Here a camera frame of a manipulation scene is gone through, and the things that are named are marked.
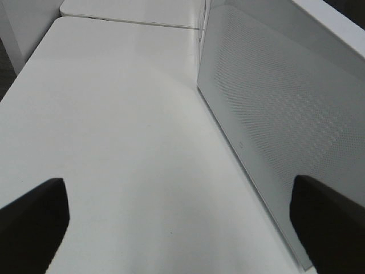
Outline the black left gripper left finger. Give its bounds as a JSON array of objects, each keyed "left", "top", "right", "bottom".
[{"left": 1, "top": 178, "right": 70, "bottom": 273}]

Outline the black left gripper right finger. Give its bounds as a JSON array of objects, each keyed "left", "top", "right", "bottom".
[{"left": 290, "top": 175, "right": 364, "bottom": 273}]

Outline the white microwave door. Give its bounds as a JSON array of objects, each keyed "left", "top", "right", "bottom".
[{"left": 197, "top": 1, "right": 364, "bottom": 269}]

